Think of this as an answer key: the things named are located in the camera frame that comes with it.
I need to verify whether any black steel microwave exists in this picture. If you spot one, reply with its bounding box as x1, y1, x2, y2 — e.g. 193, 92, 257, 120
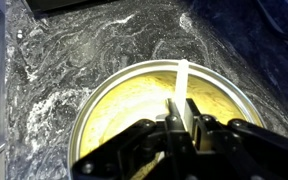
21, 0, 115, 18

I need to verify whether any white plastic spoon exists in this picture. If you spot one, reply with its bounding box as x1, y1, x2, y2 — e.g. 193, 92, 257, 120
173, 59, 190, 118

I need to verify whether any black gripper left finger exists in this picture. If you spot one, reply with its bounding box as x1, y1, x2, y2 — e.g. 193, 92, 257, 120
162, 99, 198, 157

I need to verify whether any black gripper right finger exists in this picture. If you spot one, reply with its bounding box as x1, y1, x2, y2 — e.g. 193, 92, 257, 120
183, 99, 238, 154

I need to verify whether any steel saucepan with black handle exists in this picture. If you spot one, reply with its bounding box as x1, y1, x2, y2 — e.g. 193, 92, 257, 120
68, 60, 262, 180

